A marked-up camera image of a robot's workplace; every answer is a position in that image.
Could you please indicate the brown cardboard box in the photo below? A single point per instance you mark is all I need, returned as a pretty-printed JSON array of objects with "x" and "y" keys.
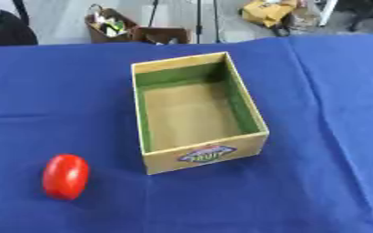
[{"x": 160, "y": 35}]

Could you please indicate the yellow bag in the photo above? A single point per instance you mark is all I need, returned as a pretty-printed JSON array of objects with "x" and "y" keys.
[{"x": 266, "y": 12}]

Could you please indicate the red oval toy tomato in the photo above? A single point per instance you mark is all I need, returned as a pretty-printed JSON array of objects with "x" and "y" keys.
[{"x": 65, "y": 177}]

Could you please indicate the tan cardboard box green inside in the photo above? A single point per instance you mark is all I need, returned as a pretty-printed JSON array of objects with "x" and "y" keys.
[{"x": 195, "y": 112}]

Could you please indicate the black tripod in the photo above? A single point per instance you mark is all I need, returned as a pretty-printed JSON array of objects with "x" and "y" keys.
[{"x": 198, "y": 18}]

